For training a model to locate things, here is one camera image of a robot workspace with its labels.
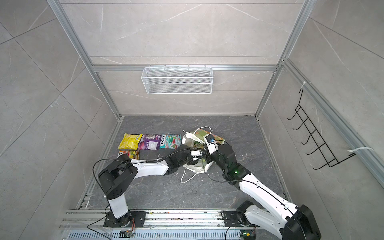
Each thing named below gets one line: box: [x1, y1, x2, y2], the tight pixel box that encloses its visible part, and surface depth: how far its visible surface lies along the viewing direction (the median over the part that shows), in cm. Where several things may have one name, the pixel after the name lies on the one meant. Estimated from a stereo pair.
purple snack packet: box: [138, 134, 162, 151], surface depth 103 cm
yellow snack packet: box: [117, 133, 143, 150], surface depth 102 cm
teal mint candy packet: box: [159, 134, 182, 150], surface depth 103 cm
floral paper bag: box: [180, 126, 225, 184], surface depth 78 cm
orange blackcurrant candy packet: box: [117, 150, 140, 160], surface depth 97 cm
